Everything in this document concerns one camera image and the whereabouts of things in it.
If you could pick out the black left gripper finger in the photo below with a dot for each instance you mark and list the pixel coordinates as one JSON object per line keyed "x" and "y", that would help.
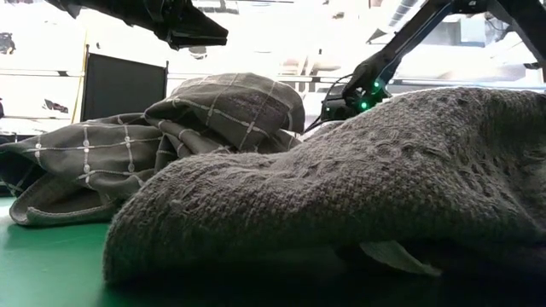
{"x": 192, "y": 34}

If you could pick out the dark gray knit towel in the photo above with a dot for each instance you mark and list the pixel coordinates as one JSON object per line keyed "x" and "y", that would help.
{"x": 341, "y": 179}

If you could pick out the gray checked towel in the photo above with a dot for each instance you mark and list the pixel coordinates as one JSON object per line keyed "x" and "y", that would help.
{"x": 85, "y": 162}

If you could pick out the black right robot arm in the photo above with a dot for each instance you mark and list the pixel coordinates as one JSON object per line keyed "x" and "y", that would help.
{"x": 409, "y": 38}

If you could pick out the black standing panel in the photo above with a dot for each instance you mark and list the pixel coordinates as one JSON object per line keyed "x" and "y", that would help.
{"x": 119, "y": 85}

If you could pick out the green table mat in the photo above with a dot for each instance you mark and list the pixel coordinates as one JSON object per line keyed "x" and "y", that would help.
{"x": 42, "y": 264}

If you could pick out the black wall fixture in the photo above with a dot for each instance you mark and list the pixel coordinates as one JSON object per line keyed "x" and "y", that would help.
{"x": 55, "y": 106}

